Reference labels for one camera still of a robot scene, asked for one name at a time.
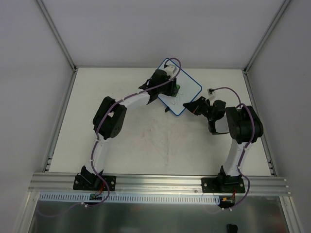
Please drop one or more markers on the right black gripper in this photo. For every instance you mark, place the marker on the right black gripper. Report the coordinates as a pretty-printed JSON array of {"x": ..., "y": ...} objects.
[{"x": 198, "y": 107}]

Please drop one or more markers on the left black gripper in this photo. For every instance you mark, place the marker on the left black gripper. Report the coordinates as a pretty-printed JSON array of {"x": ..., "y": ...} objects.
[{"x": 171, "y": 87}]

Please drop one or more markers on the green bone-shaped eraser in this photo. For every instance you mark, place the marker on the green bone-shaped eraser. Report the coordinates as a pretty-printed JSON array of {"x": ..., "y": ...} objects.
[{"x": 177, "y": 87}]

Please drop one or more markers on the blue-framed whiteboard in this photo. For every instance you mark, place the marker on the blue-framed whiteboard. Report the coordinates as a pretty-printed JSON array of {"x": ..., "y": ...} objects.
[{"x": 188, "y": 91}]

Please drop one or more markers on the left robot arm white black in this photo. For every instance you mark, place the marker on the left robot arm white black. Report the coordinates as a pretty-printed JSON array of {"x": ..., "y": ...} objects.
[{"x": 109, "y": 119}]

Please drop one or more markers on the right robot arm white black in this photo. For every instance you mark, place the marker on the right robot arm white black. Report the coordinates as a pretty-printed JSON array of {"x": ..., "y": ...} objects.
[{"x": 244, "y": 127}]

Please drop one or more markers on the small black object bottom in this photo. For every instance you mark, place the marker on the small black object bottom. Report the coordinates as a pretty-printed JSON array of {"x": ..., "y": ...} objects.
[{"x": 231, "y": 228}]

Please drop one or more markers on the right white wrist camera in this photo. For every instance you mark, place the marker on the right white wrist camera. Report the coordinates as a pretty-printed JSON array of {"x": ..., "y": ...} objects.
[{"x": 211, "y": 94}]

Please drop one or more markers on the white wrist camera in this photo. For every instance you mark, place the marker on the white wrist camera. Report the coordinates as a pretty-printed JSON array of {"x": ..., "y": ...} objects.
[
  {"x": 211, "y": 94},
  {"x": 170, "y": 70}
]

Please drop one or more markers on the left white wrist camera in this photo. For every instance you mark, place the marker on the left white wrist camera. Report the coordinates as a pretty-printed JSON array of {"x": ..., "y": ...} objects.
[{"x": 170, "y": 70}]

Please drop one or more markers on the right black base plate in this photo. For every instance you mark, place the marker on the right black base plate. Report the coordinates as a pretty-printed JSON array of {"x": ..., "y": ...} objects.
[{"x": 217, "y": 185}]

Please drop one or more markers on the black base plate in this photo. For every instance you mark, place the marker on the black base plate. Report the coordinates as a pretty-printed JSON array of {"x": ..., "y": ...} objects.
[
  {"x": 217, "y": 185},
  {"x": 109, "y": 182}
]

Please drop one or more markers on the left aluminium frame post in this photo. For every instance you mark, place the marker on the left aluminium frame post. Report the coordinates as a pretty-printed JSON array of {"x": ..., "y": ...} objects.
[{"x": 50, "y": 22}]

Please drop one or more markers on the aluminium frame post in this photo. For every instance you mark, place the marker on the aluminium frame post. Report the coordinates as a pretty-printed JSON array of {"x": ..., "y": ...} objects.
[
  {"x": 275, "y": 20},
  {"x": 50, "y": 22}
]

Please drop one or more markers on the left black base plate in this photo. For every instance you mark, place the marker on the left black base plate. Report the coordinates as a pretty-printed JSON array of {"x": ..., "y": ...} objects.
[{"x": 109, "y": 182}]

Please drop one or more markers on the right aluminium frame post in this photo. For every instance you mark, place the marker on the right aluminium frame post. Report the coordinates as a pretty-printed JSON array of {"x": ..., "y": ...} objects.
[{"x": 275, "y": 20}]

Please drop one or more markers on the white slotted cable duct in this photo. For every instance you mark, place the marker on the white slotted cable duct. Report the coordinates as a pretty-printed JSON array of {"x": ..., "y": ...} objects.
[{"x": 130, "y": 198}]

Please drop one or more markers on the aluminium front rail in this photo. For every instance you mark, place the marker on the aluminium front rail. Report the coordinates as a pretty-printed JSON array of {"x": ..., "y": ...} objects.
[{"x": 158, "y": 184}]

